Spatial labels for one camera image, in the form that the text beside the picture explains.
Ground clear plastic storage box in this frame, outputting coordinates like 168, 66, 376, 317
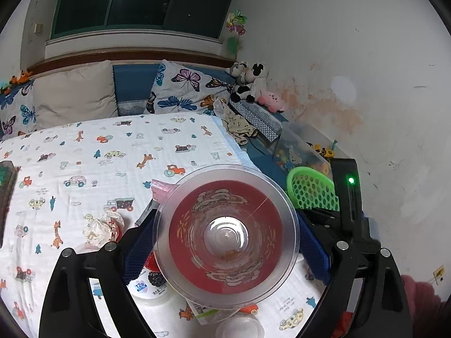
271, 123, 332, 181

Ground grey patterned cloth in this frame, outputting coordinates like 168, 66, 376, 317
229, 99, 283, 144

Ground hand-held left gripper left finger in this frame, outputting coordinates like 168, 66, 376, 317
39, 201, 159, 338

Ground person's right forearm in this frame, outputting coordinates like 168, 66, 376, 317
400, 274, 447, 338

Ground pink snack packet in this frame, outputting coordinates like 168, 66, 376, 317
151, 179, 177, 204

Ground pink plush toy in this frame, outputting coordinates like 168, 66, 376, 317
258, 90, 287, 114

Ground beige crumpled garment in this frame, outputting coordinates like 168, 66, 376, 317
214, 99, 258, 146

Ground small butterfly print pillow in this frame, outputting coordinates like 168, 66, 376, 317
0, 79, 37, 141

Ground beige pillow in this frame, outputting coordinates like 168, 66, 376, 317
33, 60, 118, 132

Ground wooden headboard ledge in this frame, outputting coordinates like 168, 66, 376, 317
26, 50, 231, 78

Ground black white cow plush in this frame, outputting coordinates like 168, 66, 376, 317
229, 61, 269, 103

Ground large butterfly print pillow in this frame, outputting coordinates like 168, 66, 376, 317
145, 61, 236, 117

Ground clear plastic cup red print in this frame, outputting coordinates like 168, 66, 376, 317
153, 165, 301, 310

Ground dark glass window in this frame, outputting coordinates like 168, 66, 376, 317
50, 0, 236, 41

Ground yellow toy truck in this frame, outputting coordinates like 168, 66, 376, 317
306, 143, 336, 160

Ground printed cartoon blanket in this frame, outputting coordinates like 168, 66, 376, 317
0, 113, 330, 338

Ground green plastic mesh basket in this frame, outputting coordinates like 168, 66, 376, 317
286, 166, 339, 212

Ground blue headboard cushion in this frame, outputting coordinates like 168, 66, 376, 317
113, 63, 163, 117

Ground white red wrapper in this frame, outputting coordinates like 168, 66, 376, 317
82, 212, 125, 248

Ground orange plush toy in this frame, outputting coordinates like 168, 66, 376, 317
0, 70, 34, 95

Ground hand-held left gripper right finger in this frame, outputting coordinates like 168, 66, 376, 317
298, 209, 414, 338

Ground white plastic cup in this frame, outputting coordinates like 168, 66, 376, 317
215, 315, 266, 338

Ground white red yogurt cup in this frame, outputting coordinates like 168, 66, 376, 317
126, 252, 170, 301

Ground white green paper packet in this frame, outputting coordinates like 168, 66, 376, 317
186, 299, 240, 325

